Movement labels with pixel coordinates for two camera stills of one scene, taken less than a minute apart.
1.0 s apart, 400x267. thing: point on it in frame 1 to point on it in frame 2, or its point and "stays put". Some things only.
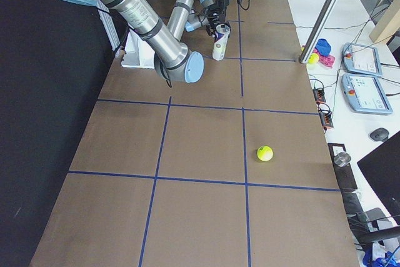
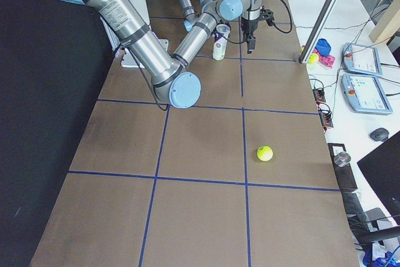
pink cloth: (326, 60) stays put
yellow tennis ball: (264, 153) stays put
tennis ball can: (222, 34) stays put
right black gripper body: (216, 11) to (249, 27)
